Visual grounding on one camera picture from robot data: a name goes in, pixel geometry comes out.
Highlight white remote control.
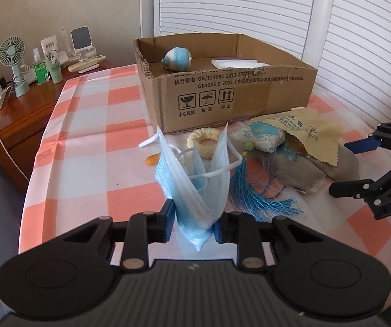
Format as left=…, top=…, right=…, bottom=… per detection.
left=68, top=55, right=106, bottom=73

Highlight blue face mask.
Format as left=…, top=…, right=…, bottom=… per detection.
left=139, top=127, right=243, bottom=251

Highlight wooden nightstand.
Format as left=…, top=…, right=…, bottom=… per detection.
left=0, top=59, right=118, bottom=191

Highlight blue tasselled sachet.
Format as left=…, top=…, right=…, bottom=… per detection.
left=230, top=122, right=303, bottom=222

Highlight cream hair scrunchie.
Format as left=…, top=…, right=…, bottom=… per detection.
left=187, top=128, right=221, bottom=159

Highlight phone on white stand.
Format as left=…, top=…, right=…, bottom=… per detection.
left=71, top=26, right=92, bottom=61

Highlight grey fabric pouch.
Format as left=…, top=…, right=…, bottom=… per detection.
left=312, top=145, right=359, bottom=182
left=256, top=151, right=326, bottom=194

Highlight blue round plush toy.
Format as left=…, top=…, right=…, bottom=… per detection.
left=161, top=47, right=192, bottom=72

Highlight green bottle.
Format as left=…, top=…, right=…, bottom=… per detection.
left=34, top=60, right=49, bottom=85

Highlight green mini desk fan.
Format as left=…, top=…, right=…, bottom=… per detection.
left=0, top=35, right=30, bottom=98

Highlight white cloth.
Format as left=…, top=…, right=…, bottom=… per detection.
left=211, top=59, right=268, bottom=69

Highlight yellow cleaning cloth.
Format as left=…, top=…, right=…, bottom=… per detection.
left=250, top=108, right=343, bottom=166

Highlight pale green tube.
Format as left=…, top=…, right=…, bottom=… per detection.
left=45, top=50, right=62, bottom=84

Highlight checkered orange white tablecloth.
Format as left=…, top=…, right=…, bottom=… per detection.
left=19, top=66, right=391, bottom=272

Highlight white louvered closet doors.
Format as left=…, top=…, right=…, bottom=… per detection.
left=153, top=0, right=391, bottom=125

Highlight brown cardboard box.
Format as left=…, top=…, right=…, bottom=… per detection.
left=134, top=32, right=317, bottom=134

